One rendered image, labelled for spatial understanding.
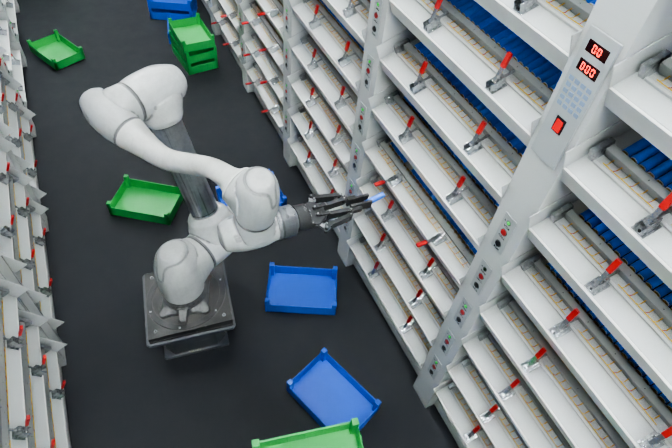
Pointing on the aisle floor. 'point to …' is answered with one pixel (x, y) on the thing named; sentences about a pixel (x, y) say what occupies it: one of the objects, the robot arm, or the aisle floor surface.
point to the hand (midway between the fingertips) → (359, 202)
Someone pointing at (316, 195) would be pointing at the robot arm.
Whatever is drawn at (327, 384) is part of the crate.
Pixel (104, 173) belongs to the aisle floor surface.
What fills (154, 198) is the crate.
